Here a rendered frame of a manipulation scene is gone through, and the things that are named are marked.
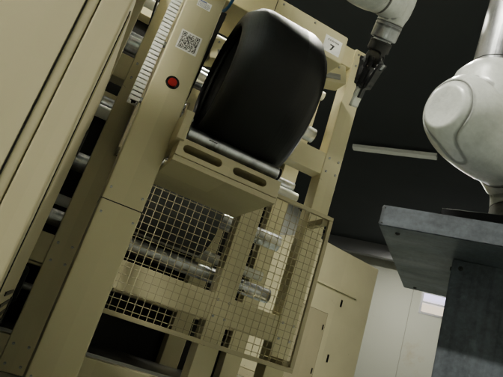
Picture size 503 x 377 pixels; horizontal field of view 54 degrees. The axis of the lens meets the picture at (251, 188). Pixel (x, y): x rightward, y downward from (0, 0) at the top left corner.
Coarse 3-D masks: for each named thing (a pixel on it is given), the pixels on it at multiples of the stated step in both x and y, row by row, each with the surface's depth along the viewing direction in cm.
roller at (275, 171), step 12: (192, 132) 154; (204, 144) 155; (216, 144) 156; (228, 144) 158; (228, 156) 158; (240, 156) 159; (252, 156) 161; (252, 168) 161; (264, 168) 161; (276, 168) 163
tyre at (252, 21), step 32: (256, 32) 157; (288, 32) 161; (224, 64) 202; (256, 64) 152; (288, 64) 155; (320, 64) 162; (224, 96) 154; (256, 96) 152; (288, 96) 155; (320, 96) 163; (224, 128) 157; (256, 128) 156; (288, 128) 158
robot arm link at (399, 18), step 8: (392, 0) 154; (400, 0) 155; (408, 0) 156; (416, 0) 159; (392, 8) 156; (400, 8) 157; (408, 8) 158; (384, 16) 159; (392, 16) 158; (400, 16) 159; (408, 16) 160; (400, 24) 160
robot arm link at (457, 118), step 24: (480, 48) 98; (480, 72) 92; (432, 96) 93; (456, 96) 89; (480, 96) 87; (432, 120) 92; (456, 120) 88; (480, 120) 87; (432, 144) 96; (456, 144) 90; (480, 144) 88; (480, 168) 93
